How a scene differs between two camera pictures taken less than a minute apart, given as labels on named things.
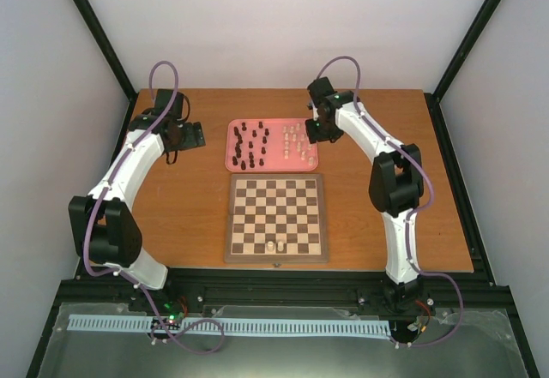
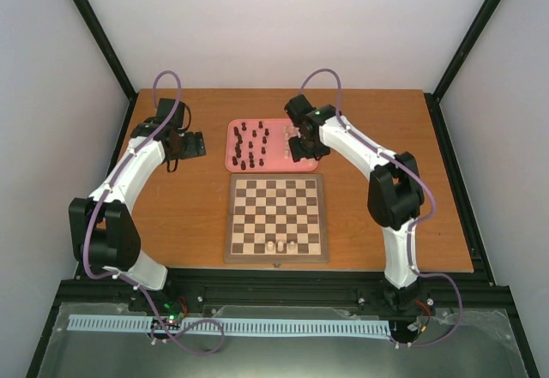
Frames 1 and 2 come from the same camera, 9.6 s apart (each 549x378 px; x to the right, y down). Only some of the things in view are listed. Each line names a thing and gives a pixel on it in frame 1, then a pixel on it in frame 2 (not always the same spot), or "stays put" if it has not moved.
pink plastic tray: [268, 145] stays put
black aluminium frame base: [117, 323] stays put
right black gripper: [313, 137] → [298, 153]
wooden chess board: [276, 207] stays put
